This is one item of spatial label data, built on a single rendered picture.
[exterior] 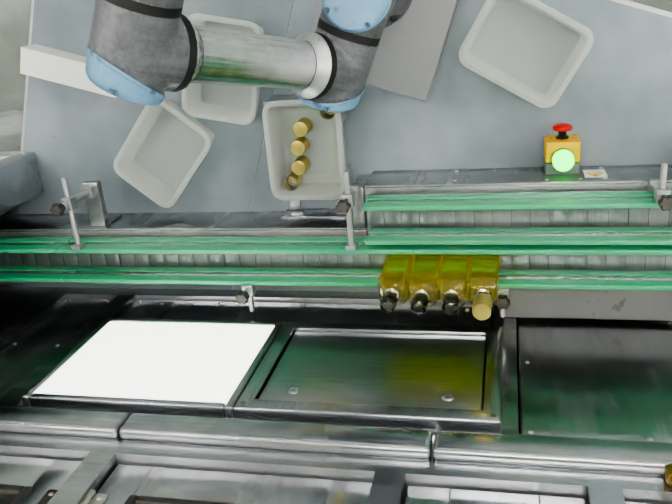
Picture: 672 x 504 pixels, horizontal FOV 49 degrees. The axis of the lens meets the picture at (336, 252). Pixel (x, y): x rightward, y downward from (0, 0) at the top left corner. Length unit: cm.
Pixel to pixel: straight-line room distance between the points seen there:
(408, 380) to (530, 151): 59
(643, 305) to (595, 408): 35
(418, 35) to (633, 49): 44
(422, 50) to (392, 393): 68
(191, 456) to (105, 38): 68
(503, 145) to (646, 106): 30
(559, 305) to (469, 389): 38
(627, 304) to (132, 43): 112
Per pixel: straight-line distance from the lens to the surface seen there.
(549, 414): 138
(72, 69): 185
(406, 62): 155
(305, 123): 166
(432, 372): 142
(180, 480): 130
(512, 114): 166
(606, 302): 167
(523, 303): 166
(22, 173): 198
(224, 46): 118
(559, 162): 158
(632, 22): 165
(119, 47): 108
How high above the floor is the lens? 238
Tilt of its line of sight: 65 degrees down
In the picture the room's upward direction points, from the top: 150 degrees counter-clockwise
